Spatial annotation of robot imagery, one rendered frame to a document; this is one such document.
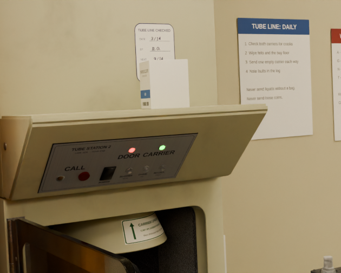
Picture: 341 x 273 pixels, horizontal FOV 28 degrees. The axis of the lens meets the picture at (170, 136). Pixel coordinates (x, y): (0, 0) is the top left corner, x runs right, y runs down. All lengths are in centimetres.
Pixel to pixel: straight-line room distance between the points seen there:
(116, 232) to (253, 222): 68
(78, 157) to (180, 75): 17
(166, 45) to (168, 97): 12
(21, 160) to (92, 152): 8
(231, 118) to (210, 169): 10
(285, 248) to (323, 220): 13
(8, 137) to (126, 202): 20
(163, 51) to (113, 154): 19
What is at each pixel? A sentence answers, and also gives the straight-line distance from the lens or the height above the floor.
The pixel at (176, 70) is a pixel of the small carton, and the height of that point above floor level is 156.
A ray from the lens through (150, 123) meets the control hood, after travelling 80.
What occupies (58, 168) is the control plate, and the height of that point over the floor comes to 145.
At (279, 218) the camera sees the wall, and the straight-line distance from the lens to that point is 162.
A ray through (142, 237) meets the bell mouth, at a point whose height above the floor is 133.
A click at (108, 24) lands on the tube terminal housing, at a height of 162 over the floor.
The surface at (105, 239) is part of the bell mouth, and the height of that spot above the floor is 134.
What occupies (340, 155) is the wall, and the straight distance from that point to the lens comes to 174.
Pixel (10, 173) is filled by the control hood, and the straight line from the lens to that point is 81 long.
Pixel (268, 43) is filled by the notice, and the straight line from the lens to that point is 159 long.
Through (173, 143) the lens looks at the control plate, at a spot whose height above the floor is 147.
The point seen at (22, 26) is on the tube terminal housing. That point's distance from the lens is 86.
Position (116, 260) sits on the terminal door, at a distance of 58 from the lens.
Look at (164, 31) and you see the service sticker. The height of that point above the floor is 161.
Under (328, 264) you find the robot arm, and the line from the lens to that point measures 77.
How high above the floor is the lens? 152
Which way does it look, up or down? 3 degrees down
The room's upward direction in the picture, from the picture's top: 3 degrees counter-clockwise
